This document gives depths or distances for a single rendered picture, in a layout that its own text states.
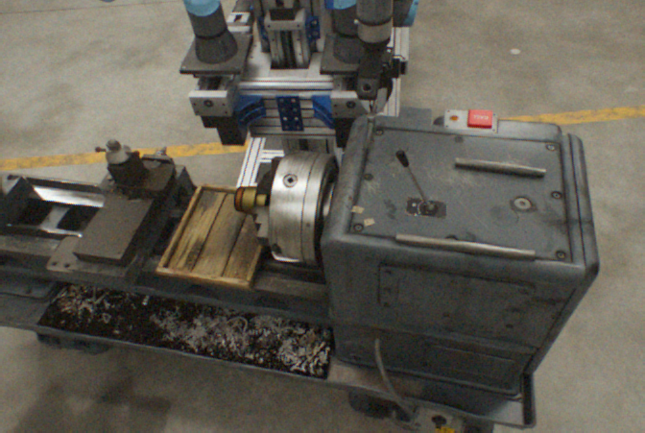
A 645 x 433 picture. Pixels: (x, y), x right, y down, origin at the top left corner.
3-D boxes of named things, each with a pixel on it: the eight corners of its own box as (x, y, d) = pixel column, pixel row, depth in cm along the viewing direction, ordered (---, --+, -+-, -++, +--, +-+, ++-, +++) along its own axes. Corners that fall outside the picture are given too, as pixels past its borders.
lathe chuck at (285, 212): (332, 185, 160) (320, 131, 133) (313, 278, 147) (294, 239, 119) (306, 182, 162) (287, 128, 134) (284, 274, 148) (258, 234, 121)
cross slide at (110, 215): (181, 164, 177) (178, 156, 174) (125, 268, 151) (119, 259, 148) (139, 159, 181) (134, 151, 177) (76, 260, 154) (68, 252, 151)
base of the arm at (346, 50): (334, 37, 178) (332, 12, 171) (377, 37, 176) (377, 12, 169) (330, 63, 169) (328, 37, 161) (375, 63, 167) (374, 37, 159)
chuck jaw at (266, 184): (298, 193, 142) (299, 153, 138) (294, 198, 138) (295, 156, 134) (262, 188, 144) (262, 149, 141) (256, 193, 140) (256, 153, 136)
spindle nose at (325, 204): (348, 195, 152) (342, 159, 134) (335, 259, 143) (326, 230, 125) (339, 194, 153) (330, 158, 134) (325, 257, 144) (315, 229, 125)
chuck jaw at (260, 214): (292, 208, 137) (279, 243, 129) (294, 220, 141) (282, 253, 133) (254, 204, 139) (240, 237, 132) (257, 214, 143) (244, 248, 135)
